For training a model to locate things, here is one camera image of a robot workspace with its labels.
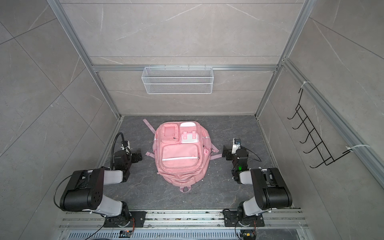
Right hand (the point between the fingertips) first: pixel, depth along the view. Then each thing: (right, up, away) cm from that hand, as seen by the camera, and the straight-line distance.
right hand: (231, 144), depth 94 cm
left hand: (-65, -2, 0) cm, 65 cm away
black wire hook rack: (+32, +2, -29) cm, 43 cm away
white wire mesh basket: (-36, +43, +7) cm, 56 cm away
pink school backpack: (-31, -3, -6) cm, 32 cm away
